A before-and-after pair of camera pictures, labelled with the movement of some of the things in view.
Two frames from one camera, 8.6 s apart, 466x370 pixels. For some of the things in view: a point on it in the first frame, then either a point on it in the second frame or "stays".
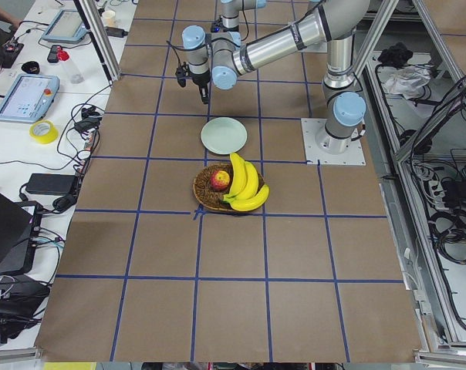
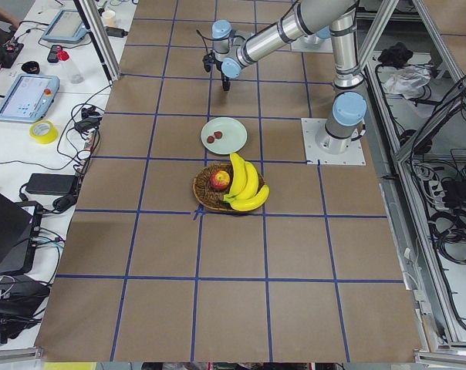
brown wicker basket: x=209 y=196 stays
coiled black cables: x=455 y=243 stays
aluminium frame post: x=101 y=39 stays
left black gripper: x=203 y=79 to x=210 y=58
